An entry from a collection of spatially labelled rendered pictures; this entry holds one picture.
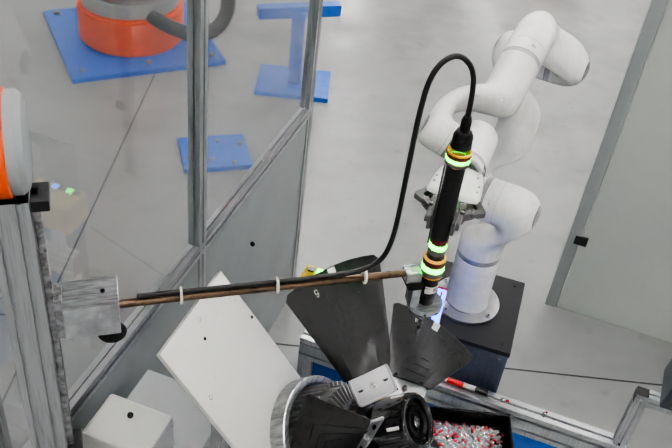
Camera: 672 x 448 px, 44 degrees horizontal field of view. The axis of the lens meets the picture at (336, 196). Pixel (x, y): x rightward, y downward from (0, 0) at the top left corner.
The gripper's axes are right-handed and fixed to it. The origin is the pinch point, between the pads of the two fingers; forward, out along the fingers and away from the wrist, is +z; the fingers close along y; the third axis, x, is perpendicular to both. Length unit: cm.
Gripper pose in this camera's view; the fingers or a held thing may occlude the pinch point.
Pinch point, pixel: (442, 220)
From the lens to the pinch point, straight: 151.5
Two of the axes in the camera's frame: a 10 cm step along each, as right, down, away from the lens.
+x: 1.0, -8.0, -6.0
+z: -3.4, 5.4, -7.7
